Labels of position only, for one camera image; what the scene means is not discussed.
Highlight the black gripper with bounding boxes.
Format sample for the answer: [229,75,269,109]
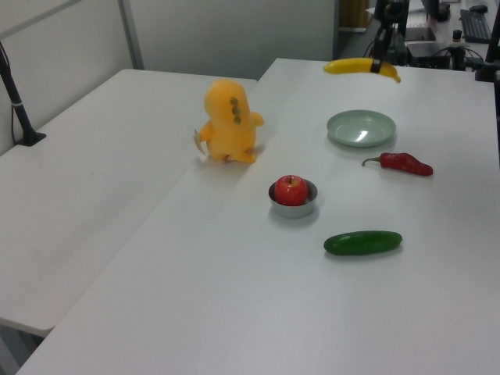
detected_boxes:
[370,0,409,74]

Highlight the yellow plastic banana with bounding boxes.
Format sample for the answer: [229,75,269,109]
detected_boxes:
[323,57,402,84]

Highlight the pale green plastic plate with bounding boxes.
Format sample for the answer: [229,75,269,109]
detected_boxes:
[326,109,398,148]

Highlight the black electronics box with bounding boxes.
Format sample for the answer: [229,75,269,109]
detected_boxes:
[405,40,451,70]

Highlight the wooden cabinet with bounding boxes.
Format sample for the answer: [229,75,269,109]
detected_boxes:
[337,0,375,32]

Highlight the black keyboard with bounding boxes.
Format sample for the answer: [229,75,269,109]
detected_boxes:
[459,9,494,45]

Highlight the black stand with clamp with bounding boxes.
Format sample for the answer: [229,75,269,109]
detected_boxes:
[474,0,500,83]

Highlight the red chili pepper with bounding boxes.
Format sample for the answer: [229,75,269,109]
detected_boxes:
[361,152,434,178]

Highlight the red apple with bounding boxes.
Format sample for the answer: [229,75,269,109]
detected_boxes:
[273,174,309,207]

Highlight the orange plush dinosaur toy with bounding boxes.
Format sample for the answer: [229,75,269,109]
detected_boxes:
[198,78,266,164]

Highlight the small metal bowl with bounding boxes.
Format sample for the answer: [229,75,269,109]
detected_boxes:
[267,178,319,220]

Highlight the green cucumber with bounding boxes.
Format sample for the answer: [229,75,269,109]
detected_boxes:
[323,230,403,257]

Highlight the paper tag of plush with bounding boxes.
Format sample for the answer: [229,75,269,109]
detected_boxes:
[192,128,210,158]

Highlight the black pole with base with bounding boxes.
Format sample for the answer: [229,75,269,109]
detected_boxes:
[0,41,47,147]

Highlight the grey partition post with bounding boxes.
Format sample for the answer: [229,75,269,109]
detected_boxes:
[116,0,145,71]

